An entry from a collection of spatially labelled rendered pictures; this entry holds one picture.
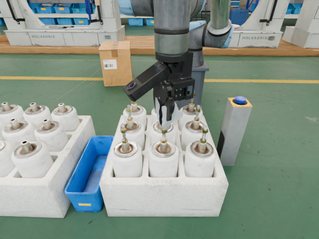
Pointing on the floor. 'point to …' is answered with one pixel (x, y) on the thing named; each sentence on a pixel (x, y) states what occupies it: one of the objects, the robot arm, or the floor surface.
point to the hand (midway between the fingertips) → (162, 125)
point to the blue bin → (89, 176)
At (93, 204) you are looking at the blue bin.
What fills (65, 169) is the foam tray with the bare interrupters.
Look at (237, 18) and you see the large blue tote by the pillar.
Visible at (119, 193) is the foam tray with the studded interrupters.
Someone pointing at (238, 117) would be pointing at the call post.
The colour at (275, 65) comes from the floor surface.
